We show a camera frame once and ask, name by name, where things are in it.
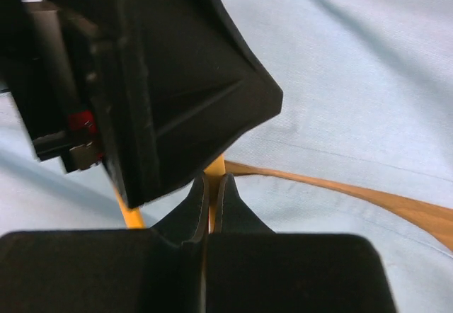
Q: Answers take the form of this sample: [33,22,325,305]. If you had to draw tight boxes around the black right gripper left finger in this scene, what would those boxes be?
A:
[1,176,209,312]

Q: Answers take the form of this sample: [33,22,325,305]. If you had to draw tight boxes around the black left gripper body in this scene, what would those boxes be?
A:
[1,0,142,173]

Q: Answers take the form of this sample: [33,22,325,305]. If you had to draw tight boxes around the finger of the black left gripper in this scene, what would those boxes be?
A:
[111,0,282,208]

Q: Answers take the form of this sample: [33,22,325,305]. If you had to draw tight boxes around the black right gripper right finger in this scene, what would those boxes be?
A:
[206,175,396,312]

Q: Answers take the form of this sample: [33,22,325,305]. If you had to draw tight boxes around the yellow plastic hanger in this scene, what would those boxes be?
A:
[113,154,226,233]

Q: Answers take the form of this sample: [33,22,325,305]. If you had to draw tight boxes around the light blue trousers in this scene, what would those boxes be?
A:
[0,0,453,313]

